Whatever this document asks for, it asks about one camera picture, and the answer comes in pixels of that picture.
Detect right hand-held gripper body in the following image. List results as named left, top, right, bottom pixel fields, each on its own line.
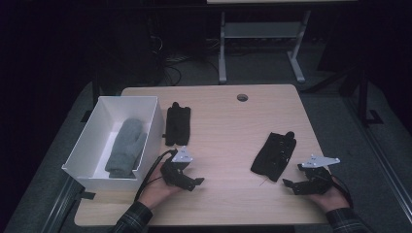
left=297, top=153, right=341, bottom=196

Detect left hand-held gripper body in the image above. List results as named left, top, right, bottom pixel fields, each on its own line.
left=159, top=146, right=194, bottom=189

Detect white box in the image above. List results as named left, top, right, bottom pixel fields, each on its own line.
left=61, top=95, right=165, bottom=192

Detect person's left hand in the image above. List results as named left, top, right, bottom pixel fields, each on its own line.
left=138, top=161, right=183, bottom=211

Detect person's right hand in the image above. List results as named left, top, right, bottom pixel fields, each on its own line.
left=308, top=183, right=352, bottom=214

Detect folded black gloves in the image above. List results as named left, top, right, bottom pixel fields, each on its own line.
left=164, top=101, right=191, bottom=148

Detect black metal stand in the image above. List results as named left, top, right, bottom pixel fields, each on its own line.
left=354, top=62, right=385, bottom=126

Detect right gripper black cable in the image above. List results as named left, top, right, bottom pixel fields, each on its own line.
left=329, top=176, right=356, bottom=209

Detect black gloves with strap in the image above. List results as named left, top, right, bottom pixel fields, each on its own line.
left=250, top=130, right=297, bottom=183

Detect aluminium rail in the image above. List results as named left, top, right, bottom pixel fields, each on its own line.
left=41, top=176, right=82, bottom=233
left=343, top=95, right=412, bottom=224

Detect black bracket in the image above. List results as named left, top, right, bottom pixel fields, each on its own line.
left=78, top=190, right=97, bottom=201

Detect black floor cables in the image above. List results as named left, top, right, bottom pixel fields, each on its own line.
left=147, top=18, right=183, bottom=87

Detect gray metal table frame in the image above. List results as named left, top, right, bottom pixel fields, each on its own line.
left=217, top=9, right=312, bottom=85

